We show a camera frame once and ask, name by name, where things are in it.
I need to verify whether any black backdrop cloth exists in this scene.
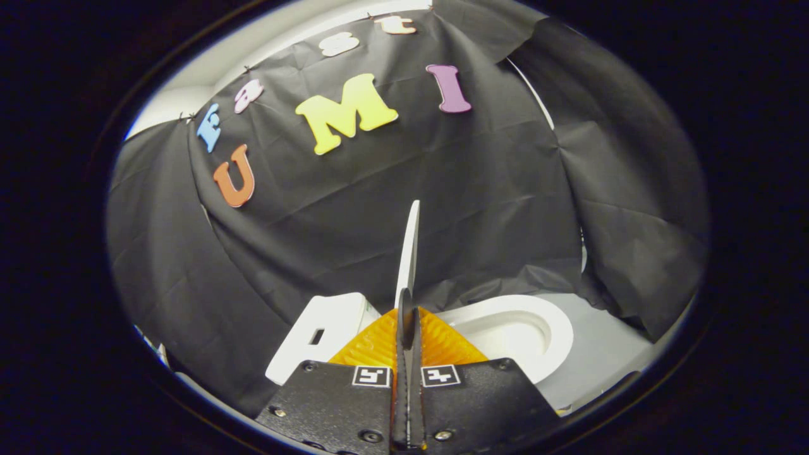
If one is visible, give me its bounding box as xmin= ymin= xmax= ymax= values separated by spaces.
xmin=106 ymin=0 xmax=710 ymax=418

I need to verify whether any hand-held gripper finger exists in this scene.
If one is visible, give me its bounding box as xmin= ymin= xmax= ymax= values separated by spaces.
xmin=255 ymin=288 xmax=408 ymax=453
xmin=408 ymin=303 xmax=562 ymax=451

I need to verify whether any white toilet lid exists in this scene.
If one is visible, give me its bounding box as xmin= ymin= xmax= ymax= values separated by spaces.
xmin=395 ymin=200 xmax=421 ymax=310

